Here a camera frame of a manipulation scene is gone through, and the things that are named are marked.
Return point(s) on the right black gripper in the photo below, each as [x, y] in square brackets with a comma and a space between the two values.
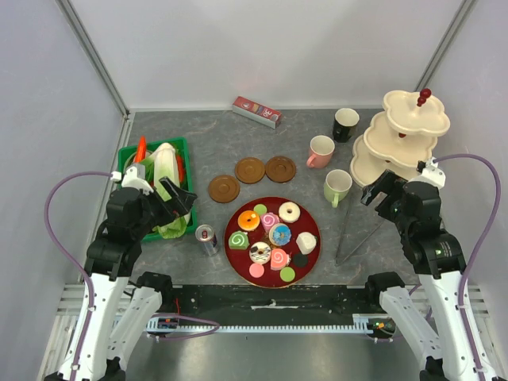
[385, 183]

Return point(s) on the green swirl cake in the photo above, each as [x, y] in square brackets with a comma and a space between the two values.
[238, 240]

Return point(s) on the pink macaron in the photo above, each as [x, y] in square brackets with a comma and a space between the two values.
[256, 270]

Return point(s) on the brown coaster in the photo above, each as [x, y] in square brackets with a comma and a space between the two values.
[249, 170]
[280, 169]
[224, 188]

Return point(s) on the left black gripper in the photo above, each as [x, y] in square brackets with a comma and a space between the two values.
[181, 201]

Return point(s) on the green macaron lower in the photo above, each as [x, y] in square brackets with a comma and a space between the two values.
[287, 274]

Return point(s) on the red snack box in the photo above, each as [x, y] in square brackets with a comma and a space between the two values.
[257, 112]

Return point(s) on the brown coaster right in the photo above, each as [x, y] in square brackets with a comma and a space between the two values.
[280, 169]

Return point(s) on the white cream cake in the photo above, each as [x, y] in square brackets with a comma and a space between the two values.
[306, 242]

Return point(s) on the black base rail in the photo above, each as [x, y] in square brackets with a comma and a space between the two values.
[200, 299]

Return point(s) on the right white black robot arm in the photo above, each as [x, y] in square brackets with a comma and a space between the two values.
[451, 347]

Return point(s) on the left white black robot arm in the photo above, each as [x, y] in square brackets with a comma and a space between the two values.
[100, 348]

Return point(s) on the white ring donut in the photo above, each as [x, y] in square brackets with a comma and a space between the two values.
[289, 212]

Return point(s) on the pink swirl cake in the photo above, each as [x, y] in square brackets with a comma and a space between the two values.
[268, 220]
[279, 259]

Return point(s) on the green macaron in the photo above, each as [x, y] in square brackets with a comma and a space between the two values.
[287, 274]
[260, 209]

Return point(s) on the blue sprinkled donut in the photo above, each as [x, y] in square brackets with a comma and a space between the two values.
[280, 235]

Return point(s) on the cream three tier stand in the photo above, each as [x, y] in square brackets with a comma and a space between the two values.
[399, 137]

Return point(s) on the white cable duct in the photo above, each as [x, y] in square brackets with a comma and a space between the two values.
[167, 323]

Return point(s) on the toy orange carrot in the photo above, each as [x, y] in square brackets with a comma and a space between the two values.
[141, 150]

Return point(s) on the metal tongs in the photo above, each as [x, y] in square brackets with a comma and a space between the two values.
[360, 224]

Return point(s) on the green macaron upper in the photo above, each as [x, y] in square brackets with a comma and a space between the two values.
[260, 209]

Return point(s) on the brown coaster middle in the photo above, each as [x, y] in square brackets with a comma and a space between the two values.
[249, 170]

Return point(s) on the energy drink can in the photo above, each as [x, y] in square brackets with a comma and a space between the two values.
[205, 234]

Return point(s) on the toy napa cabbage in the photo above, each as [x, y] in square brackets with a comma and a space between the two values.
[163, 163]

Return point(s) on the pink mug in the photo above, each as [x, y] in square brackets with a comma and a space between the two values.
[321, 151]

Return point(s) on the green plastic basket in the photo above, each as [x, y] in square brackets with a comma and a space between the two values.
[125, 158]

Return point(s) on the dark red round tray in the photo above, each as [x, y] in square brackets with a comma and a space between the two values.
[240, 260]

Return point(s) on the black mug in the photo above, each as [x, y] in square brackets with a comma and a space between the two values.
[344, 125]

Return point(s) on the brown coaster left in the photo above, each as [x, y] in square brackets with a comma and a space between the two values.
[224, 188]

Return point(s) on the black sandwich cookie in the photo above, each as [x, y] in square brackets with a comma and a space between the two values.
[300, 260]

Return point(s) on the orange glazed donut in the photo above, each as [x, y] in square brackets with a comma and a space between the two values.
[248, 220]

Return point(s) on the green mug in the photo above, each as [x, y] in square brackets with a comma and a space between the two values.
[336, 187]

